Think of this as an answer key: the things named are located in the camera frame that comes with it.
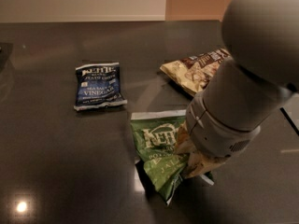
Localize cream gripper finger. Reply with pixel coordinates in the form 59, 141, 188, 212
182, 151, 228, 179
174, 122, 196, 154

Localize green jalapeno chip bag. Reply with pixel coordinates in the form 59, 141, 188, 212
130, 110, 189, 204

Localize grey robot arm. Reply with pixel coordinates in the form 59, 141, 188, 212
175, 0, 299, 178

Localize beige brown sea salt chip bag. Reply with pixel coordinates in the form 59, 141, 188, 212
160, 49, 230, 96

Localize blue salt vinegar chip bag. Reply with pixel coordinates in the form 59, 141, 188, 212
74, 63, 127, 111

